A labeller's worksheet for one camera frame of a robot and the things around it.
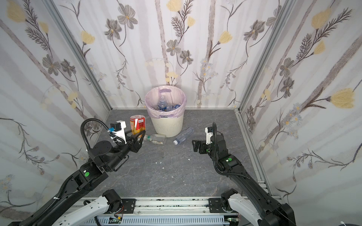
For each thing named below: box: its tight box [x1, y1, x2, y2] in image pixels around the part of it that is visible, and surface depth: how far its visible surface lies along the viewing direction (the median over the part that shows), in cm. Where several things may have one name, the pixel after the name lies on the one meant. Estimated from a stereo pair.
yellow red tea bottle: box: [130, 114, 146, 136], surface depth 61 cm
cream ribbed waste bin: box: [150, 113, 184, 138], surface depth 95 cm
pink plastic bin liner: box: [144, 85, 188, 119], surface depth 96 cm
